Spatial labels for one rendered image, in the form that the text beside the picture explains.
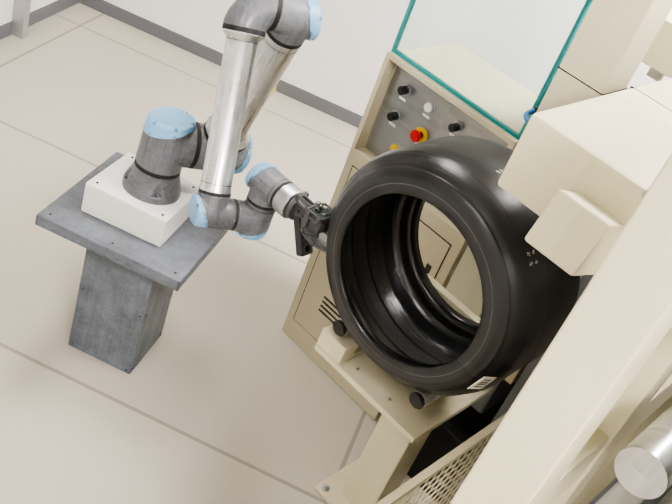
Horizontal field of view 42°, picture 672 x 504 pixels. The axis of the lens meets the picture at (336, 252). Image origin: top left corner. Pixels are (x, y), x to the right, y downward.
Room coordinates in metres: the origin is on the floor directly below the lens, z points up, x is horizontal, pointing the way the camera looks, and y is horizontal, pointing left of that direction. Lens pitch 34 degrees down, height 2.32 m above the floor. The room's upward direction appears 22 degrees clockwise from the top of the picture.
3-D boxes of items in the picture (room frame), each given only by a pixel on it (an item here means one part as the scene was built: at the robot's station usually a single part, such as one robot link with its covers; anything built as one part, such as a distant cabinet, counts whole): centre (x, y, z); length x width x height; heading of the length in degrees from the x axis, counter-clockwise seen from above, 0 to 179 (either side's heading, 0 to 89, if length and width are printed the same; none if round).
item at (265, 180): (2.05, 0.24, 1.04); 0.12 x 0.09 x 0.10; 58
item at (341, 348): (1.90, -0.18, 0.84); 0.36 x 0.09 x 0.06; 148
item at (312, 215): (1.96, 0.10, 1.05); 0.12 x 0.08 x 0.09; 58
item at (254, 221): (2.04, 0.26, 0.93); 0.12 x 0.09 x 0.12; 122
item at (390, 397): (1.83, -0.29, 0.80); 0.37 x 0.36 x 0.02; 58
